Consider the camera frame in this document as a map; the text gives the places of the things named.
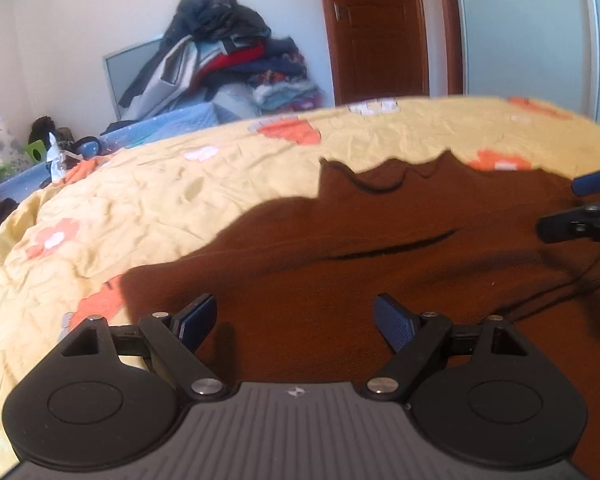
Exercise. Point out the green plastic stool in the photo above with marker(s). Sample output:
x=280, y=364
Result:
x=36, y=151

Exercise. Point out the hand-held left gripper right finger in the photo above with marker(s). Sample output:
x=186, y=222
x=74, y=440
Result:
x=392, y=321

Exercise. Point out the yellow floral blanket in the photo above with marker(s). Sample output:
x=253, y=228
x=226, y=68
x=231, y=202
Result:
x=145, y=210

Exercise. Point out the white sliding wardrobe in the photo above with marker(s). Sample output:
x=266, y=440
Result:
x=525, y=35

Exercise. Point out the brown wooden door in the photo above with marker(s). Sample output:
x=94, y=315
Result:
x=375, y=30

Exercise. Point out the grey flat board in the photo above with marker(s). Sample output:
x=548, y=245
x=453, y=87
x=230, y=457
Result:
x=130, y=70

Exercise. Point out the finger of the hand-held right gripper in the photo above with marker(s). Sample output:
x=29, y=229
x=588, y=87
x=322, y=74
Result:
x=597, y=180
x=565, y=225

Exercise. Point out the brown knit sweater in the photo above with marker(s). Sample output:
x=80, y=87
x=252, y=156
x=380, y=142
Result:
x=330, y=280

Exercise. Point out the pile of mixed clothes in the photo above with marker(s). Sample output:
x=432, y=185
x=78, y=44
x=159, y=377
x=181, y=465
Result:
x=220, y=60

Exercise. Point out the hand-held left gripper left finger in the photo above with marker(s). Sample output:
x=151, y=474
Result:
x=199, y=317

